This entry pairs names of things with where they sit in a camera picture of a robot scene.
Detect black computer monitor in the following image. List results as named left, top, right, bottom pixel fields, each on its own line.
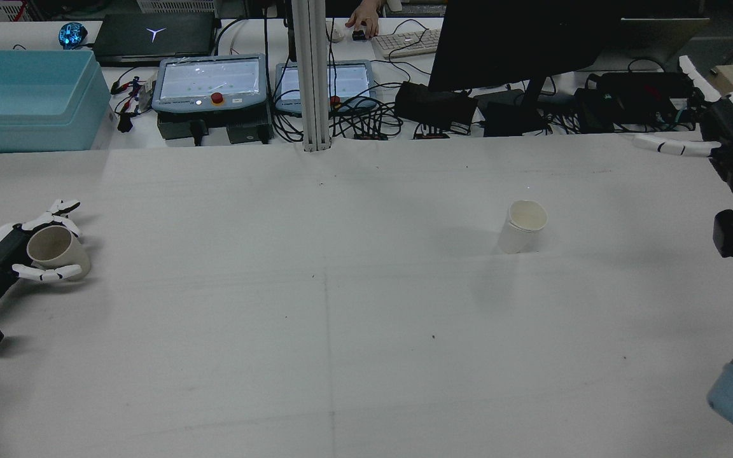
left=428, top=0, right=623, bottom=138

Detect person in black shirt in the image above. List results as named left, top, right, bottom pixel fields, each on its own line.
left=345, top=0, right=384, bottom=38

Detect beige paper cup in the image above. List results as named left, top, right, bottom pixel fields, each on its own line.
left=26, top=225, right=92, bottom=281

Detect blue glowing ball gadget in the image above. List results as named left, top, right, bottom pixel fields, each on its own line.
left=59, top=22, right=88, bottom=50

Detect grey teach pendant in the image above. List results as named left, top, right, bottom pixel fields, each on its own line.
left=275, top=60, right=379, bottom=116
left=151, top=56, right=270, bottom=116

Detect large black power brick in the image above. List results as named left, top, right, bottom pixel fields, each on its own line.
left=394, top=81, right=479, bottom=132

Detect black electronics box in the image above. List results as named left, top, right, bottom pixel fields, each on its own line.
left=573, top=71, right=706, bottom=134

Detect red black clip leads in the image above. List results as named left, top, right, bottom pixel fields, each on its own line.
left=111, top=75, right=146, bottom=117

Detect black laptop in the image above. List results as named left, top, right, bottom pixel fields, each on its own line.
left=92, top=13, right=218, bottom=67

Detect aluminium profile post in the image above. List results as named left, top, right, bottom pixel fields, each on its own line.
left=291, top=0, right=333, bottom=153

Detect light blue plastic bin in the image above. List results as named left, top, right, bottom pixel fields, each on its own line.
left=0, top=50, right=113, bottom=155

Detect white paper cup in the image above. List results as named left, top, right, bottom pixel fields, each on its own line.
left=497, top=200, right=548, bottom=255

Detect black power adapter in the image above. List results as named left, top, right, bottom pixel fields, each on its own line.
left=483, top=97, right=549, bottom=138

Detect ribbed black power box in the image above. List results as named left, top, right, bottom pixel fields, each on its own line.
left=157, top=113, right=228, bottom=141

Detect beige keyboard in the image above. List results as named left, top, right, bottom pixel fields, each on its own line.
left=372, top=28, right=442, bottom=60

